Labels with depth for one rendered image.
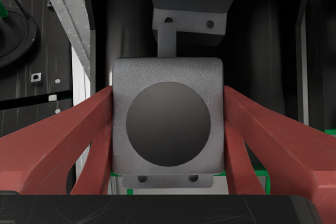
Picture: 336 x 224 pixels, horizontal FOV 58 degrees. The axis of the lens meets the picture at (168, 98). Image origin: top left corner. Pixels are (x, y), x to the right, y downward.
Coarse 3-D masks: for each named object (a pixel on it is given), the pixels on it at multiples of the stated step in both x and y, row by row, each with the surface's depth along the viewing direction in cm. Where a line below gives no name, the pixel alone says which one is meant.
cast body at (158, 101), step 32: (160, 32) 16; (128, 64) 12; (160, 64) 12; (192, 64) 12; (128, 96) 12; (160, 96) 11; (192, 96) 11; (128, 128) 11; (160, 128) 11; (192, 128) 11; (128, 160) 11; (160, 160) 10; (192, 160) 11; (224, 160) 12
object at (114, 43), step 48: (96, 0) 19; (144, 0) 21; (240, 0) 21; (288, 0) 20; (96, 48) 19; (144, 48) 21; (192, 48) 21; (240, 48) 21; (288, 48) 20; (288, 96) 20
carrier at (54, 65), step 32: (0, 0) 58; (32, 0) 58; (0, 32) 51; (32, 32) 52; (64, 32) 54; (0, 64) 49; (32, 64) 51; (64, 64) 51; (0, 96) 48; (32, 96) 49; (64, 96) 50
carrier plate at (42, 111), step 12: (12, 108) 47; (24, 108) 47; (36, 108) 47; (48, 108) 47; (60, 108) 47; (0, 120) 47; (12, 120) 46; (24, 120) 46; (36, 120) 46; (0, 132) 46; (72, 168) 43; (72, 180) 42
